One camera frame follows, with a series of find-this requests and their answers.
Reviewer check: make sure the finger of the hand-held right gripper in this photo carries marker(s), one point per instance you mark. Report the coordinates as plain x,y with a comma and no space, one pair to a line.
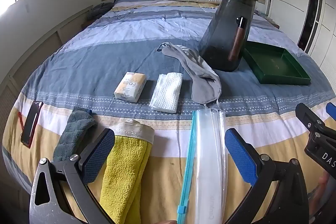
305,115
332,109

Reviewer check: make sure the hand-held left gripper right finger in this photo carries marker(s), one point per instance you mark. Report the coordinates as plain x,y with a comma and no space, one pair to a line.
240,155

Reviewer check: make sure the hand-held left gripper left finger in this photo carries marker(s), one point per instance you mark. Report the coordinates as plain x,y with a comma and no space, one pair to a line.
97,155

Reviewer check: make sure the yellow towel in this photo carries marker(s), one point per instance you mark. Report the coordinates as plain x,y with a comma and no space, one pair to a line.
126,169

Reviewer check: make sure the clear zip bag teal zipper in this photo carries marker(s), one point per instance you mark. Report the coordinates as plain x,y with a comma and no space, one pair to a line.
208,161

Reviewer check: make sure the grey microfiber towel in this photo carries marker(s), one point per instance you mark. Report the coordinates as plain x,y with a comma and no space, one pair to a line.
73,132

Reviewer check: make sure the green tray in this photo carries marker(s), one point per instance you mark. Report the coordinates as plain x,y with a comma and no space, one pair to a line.
275,66

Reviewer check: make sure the tissue pack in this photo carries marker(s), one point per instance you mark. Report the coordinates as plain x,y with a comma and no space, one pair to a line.
130,87

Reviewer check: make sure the grey mesh cloth pouch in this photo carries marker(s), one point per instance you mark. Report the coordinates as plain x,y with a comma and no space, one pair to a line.
202,79

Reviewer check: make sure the white textured cloth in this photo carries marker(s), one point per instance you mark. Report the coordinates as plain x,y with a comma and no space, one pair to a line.
166,91

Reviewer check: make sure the phone with red case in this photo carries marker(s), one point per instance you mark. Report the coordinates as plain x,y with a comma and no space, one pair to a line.
31,124

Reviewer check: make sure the wooden nightstand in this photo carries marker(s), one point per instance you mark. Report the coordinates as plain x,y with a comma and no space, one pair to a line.
273,23

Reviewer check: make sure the striped duvet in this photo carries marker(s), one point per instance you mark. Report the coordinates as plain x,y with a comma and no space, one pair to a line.
110,50

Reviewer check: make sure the dark knitted cloth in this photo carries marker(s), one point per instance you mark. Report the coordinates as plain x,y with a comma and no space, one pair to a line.
99,10

